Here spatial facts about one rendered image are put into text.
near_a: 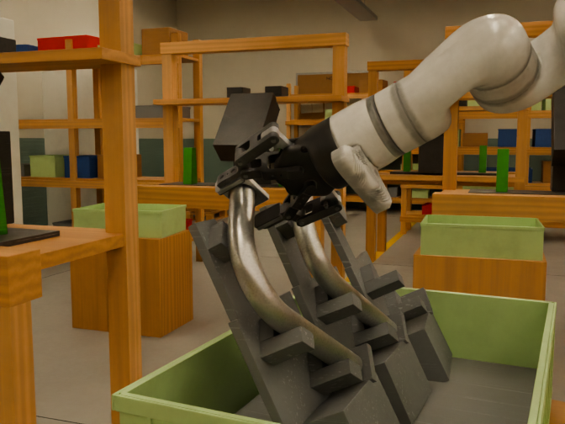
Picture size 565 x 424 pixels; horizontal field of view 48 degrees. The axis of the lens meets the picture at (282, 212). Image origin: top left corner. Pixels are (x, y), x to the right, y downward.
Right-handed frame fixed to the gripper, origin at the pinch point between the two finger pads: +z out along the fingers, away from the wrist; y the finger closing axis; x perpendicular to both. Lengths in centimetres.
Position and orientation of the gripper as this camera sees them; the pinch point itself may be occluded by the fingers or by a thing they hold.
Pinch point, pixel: (245, 202)
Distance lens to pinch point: 74.8
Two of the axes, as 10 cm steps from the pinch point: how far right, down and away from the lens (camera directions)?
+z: -8.1, 4.2, 4.1
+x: 0.2, 7.1, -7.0
